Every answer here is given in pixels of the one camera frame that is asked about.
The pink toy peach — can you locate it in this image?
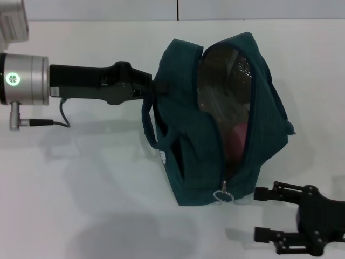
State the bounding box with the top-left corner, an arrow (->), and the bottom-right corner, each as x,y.
225,121 -> 248,164

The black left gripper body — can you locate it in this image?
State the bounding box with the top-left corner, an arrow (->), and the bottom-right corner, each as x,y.
49,61 -> 135,106

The dark teal insulated lunch bag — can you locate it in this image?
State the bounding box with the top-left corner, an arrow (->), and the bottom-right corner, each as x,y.
141,31 -> 297,207

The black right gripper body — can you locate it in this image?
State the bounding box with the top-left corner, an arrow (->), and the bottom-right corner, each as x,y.
298,185 -> 345,256

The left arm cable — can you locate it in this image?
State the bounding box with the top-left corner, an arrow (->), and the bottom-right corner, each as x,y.
20,98 -> 72,128

